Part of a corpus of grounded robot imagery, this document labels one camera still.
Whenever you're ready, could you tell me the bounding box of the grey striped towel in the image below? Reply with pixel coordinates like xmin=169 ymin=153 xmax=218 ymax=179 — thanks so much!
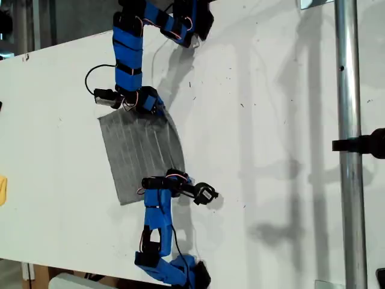
xmin=97 ymin=107 xmax=186 ymax=207

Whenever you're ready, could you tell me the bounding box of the white box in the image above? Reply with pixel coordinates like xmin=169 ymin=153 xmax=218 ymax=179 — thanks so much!
xmin=48 ymin=272 xmax=121 ymax=289

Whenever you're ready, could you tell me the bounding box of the brown wooden board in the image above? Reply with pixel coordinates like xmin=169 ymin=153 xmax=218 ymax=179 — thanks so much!
xmin=21 ymin=262 xmax=51 ymax=282

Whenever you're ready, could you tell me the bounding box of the yellow object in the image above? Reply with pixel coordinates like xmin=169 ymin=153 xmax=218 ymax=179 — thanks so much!
xmin=0 ymin=175 xmax=8 ymax=207

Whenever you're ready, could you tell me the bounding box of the camera black stalk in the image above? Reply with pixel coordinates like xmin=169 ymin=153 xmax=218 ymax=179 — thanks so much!
xmin=109 ymin=92 xmax=126 ymax=110
xmin=177 ymin=183 xmax=199 ymax=199

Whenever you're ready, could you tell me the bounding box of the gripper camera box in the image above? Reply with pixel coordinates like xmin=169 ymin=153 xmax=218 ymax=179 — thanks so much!
xmin=93 ymin=88 xmax=117 ymax=107
xmin=192 ymin=182 xmax=219 ymax=207

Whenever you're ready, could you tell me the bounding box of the camera black cable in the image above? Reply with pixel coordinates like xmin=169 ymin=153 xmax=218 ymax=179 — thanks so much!
xmin=170 ymin=224 xmax=193 ymax=284
xmin=84 ymin=63 xmax=117 ymax=97

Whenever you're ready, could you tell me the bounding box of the metal table bracket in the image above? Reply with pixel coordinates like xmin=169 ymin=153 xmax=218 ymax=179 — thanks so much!
xmin=296 ymin=0 xmax=333 ymax=10

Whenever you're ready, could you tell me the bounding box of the steel post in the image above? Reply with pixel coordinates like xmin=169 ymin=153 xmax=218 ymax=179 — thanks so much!
xmin=333 ymin=0 xmax=368 ymax=289

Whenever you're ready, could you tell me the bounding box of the black post clamp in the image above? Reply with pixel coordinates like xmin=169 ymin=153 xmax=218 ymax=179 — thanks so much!
xmin=331 ymin=128 xmax=385 ymax=160

